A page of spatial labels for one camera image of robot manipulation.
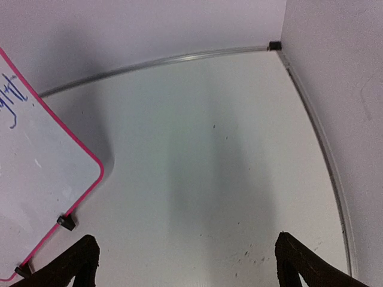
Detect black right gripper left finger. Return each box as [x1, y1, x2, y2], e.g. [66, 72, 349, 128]
[13, 234, 100, 287]

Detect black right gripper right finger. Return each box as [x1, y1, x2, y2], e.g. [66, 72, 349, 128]
[275, 232, 365, 286]

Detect pink framed whiteboard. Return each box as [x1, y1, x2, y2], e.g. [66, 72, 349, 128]
[1, 53, 104, 282]

